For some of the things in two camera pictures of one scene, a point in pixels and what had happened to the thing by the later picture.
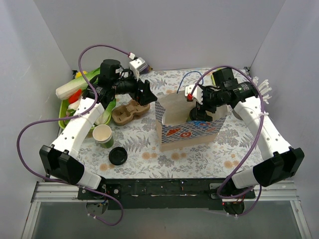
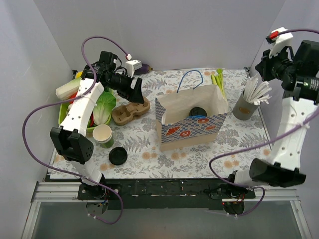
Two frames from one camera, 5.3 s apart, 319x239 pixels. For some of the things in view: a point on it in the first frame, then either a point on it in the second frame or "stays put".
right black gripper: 207,98 → 262,67
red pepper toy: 75,96 stays put
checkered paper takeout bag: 177,130 stays put
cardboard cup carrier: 122,115 stays put
